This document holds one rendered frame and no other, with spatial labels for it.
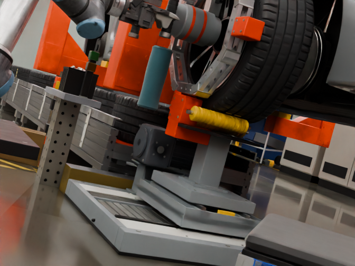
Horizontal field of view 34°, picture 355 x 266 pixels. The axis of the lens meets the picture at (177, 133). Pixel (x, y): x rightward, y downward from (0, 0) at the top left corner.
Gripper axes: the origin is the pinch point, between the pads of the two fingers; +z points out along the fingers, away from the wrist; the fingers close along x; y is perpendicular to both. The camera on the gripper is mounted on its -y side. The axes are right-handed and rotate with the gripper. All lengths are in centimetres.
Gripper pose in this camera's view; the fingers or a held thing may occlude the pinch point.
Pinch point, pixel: (174, 16)
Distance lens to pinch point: 213.5
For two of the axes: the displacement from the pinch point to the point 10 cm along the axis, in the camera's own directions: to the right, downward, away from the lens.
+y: -2.6, 9.7, 0.4
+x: 4.0, 1.4, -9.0
